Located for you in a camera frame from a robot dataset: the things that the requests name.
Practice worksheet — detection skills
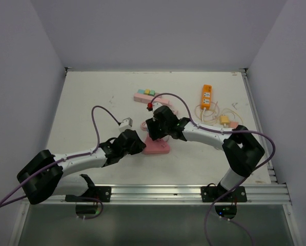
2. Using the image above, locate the pink charger plug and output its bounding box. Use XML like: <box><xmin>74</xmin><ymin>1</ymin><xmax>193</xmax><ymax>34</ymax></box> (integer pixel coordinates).
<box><xmin>229</xmin><ymin>121</ymin><xmax>239</xmax><ymax>129</ymax></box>

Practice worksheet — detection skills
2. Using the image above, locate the orange power strip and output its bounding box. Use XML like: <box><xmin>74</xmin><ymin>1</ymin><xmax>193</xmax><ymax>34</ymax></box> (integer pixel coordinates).
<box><xmin>200</xmin><ymin>85</ymin><xmax>212</xmax><ymax>110</ymax></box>

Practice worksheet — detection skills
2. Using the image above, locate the aluminium front rail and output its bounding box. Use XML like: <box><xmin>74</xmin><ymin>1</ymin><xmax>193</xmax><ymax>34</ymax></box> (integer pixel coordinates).
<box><xmin>34</xmin><ymin>184</ymin><xmax>292</xmax><ymax>205</ymax></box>

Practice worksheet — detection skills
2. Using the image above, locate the right side rail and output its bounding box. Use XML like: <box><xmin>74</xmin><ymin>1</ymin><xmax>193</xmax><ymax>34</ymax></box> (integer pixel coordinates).
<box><xmin>240</xmin><ymin>69</ymin><xmax>278</xmax><ymax>184</ymax></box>

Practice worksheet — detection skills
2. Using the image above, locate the pink triangular socket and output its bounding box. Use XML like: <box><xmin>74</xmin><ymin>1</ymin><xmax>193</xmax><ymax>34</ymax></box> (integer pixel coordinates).
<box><xmin>142</xmin><ymin>135</ymin><xmax>171</xmax><ymax>155</ymax></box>

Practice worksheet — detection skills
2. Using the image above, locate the yellow thin cable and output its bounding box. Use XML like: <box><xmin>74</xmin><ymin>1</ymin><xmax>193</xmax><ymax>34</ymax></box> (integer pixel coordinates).
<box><xmin>209</xmin><ymin>101</ymin><xmax>244</xmax><ymax>126</ymax></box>

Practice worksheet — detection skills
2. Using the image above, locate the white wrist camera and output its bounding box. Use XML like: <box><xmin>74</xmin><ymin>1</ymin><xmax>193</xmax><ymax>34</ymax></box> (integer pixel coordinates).
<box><xmin>118</xmin><ymin>117</ymin><xmax>133</xmax><ymax>132</ymax></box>
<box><xmin>147</xmin><ymin>102</ymin><xmax>163</xmax><ymax>113</ymax></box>

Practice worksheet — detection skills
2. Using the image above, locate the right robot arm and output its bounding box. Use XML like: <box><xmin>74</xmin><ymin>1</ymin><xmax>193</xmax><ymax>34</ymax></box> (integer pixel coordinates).
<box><xmin>146</xmin><ymin>102</ymin><xmax>265</xmax><ymax>201</ymax></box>

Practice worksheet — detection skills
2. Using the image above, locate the yellow charger plug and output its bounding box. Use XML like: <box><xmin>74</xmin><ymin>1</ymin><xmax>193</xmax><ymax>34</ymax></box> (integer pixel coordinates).
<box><xmin>219</xmin><ymin>115</ymin><xmax>230</xmax><ymax>126</ymax></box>

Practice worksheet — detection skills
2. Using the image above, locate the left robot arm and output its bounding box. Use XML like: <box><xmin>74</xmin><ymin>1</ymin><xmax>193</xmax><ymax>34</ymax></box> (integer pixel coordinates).
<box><xmin>17</xmin><ymin>129</ymin><xmax>146</xmax><ymax>204</ymax></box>

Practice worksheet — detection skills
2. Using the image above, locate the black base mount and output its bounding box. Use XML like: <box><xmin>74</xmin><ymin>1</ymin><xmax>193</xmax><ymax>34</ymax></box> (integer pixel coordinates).
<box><xmin>200</xmin><ymin>183</ymin><xmax>248</xmax><ymax>202</ymax></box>
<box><xmin>65</xmin><ymin>186</ymin><xmax>112</xmax><ymax>202</ymax></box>

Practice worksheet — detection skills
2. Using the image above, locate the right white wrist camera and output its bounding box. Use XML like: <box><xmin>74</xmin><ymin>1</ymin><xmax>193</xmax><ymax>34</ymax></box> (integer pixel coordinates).
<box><xmin>147</xmin><ymin>102</ymin><xmax>163</xmax><ymax>113</ymax></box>

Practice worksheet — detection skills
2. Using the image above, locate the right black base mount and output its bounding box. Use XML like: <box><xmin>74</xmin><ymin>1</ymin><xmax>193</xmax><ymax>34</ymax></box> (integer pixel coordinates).
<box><xmin>200</xmin><ymin>183</ymin><xmax>248</xmax><ymax>202</ymax></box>

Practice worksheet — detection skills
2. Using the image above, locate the long pink power strip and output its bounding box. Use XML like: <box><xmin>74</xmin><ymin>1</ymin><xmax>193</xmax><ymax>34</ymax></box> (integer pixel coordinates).
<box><xmin>133</xmin><ymin>93</ymin><xmax>178</xmax><ymax>115</ymax></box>

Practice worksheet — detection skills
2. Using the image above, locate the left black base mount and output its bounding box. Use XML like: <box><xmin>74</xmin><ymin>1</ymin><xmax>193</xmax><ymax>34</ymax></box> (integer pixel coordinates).
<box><xmin>65</xmin><ymin>186</ymin><xmax>112</xmax><ymax>202</ymax></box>

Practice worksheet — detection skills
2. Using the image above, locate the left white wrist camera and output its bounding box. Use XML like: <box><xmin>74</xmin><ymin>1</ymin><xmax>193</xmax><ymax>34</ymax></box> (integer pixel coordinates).
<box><xmin>118</xmin><ymin>117</ymin><xmax>133</xmax><ymax>132</ymax></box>

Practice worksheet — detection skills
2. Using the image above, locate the teal cube plug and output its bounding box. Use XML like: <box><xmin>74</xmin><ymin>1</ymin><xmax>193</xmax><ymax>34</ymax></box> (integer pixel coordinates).
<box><xmin>137</xmin><ymin>89</ymin><xmax>145</xmax><ymax>94</ymax></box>

